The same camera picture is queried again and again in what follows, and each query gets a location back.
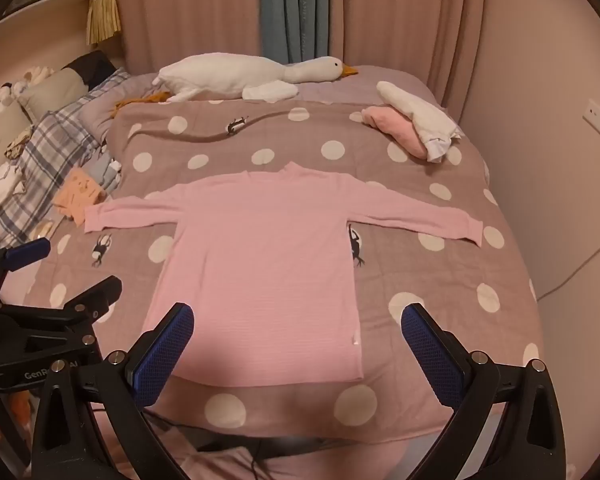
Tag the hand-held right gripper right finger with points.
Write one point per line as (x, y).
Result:
(430, 355)

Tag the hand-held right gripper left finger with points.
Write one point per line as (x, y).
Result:
(162, 355)

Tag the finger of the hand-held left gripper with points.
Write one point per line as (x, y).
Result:
(97, 296)
(27, 252)

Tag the pink long-sleeve shirt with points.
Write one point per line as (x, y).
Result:
(260, 270)

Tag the folded grey clothes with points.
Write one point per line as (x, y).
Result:
(107, 172)

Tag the mauve polka dot blanket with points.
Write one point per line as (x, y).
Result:
(430, 280)

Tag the orange printed garment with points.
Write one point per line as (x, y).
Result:
(80, 192)

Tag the plaid blanket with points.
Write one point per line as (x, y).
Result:
(45, 155)

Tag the pale green pillow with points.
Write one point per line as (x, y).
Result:
(50, 90)

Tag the small plush toys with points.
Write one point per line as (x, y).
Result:
(15, 87)

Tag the dark pillow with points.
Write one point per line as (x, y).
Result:
(92, 65)

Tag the folded pink cloth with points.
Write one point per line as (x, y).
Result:
(395, 127)

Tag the folded white cloth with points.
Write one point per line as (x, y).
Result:
(425, 115)

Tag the beige fringe hanging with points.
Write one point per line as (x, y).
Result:
(102, 15)

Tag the white goose plush toy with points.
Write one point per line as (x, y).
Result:
(220, 75)

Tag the pink curtain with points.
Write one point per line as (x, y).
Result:
(405, 15)

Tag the teal curtain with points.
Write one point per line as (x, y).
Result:
(285, 10)

